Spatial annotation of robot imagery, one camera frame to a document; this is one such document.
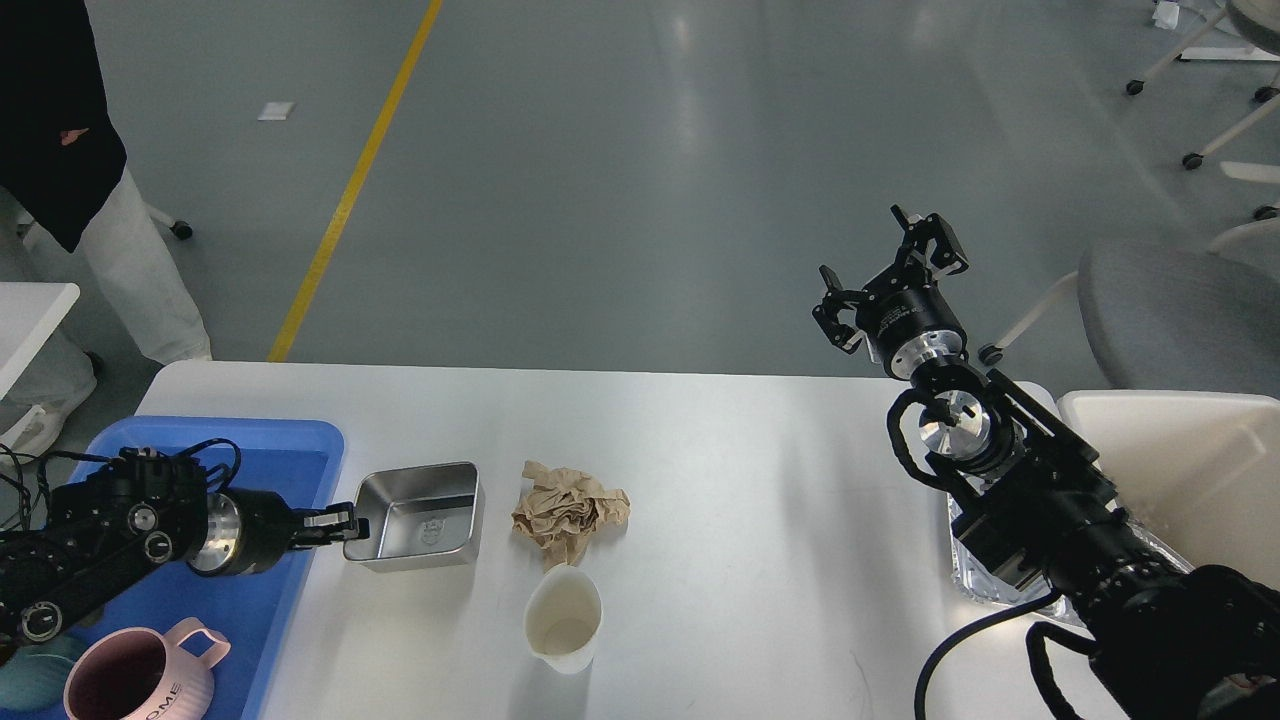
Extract black cables at left edge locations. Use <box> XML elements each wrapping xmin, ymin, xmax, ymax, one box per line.
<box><xmin>0</xmin><ymin>443</ymin><xmax>49</xmax><ymax>521</ymax></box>

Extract pink ribbed HOME mug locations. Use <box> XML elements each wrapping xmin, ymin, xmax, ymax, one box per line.
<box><xmin>61</xmin><ymin>618</ymin><xmax>232</xmax><ymax>719</ymax></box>

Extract crumpled brown paper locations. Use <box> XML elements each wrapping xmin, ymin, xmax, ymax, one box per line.
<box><xmin>511</xmin><ymin>460</ymin><xmax>631</xmax><ymax>571</ymax></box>

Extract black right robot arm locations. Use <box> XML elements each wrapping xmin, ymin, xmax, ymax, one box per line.
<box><xmin>812</xmin><ymin>206</ymin><xmax>1279</xmax><ymax>719</ymax></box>

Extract white chair legs top right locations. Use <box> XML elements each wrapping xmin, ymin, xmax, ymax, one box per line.
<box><xmin>1126</xmin><ymin>0</ymin><xmax>1280</xmax><ymax>170</ymax></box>

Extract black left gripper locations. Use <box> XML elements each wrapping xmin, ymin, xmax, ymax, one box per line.
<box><xmin>186</xmin><ymin>489</ymin><xmax>370</xmax><ymax>577</ymax></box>

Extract stainless steel rectangular box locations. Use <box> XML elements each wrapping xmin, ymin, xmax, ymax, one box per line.
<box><xmin>343</xmin><ymin>462</ymin><xmax>485</xmax><ymax>573</ymax></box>

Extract person in white trousers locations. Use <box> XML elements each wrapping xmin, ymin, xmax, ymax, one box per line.
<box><xmin>0</xmin><ymin>0</ymin><xmax>212</xmax><ymax>461</ymax></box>

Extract aluminium foil tray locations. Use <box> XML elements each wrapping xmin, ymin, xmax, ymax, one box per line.
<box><xmin>946</xmin><ymin>496</ymin><xmax>1196</xmax><ymax>607</ymax></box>

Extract white chair left background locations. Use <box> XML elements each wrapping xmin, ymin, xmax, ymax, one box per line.
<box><xmin>143</xmin><ymin>202</ymin><xmax>195</xmax><ymax>241</ymax></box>

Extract white side table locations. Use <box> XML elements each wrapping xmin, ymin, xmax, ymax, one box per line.
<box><xmin>1</xmin><ymin>282</ymin><xmax>81</xmax><ymax>397</ymax></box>

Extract beige plastic bin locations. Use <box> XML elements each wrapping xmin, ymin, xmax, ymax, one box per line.
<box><xmin>1059</xmin><ymin>389</ymin><xmax>1279</xmax><ymax>589</ymax></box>

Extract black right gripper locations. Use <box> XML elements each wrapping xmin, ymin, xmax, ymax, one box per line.
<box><xmin>812</xmin><ymin>204</ymin><xmax>970</xmax><ymax>380</ymax></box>

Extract white paper cup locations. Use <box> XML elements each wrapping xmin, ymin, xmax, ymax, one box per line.
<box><xmin>524</xmin><ymin>562</ymin><xmax>604</xmax><ymax>676</ymax></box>

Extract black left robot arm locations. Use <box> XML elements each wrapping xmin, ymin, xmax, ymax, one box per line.
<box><xmin>1</xmin><ymin>439</ymin><xmax>370</xmax><ymax>660</ymax></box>

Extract blue plastic tray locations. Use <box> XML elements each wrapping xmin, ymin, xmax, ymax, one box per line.
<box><xmin>68</xmin><ymin>416</ymin><xmax>346</xmax><ymax>719</ymax></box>

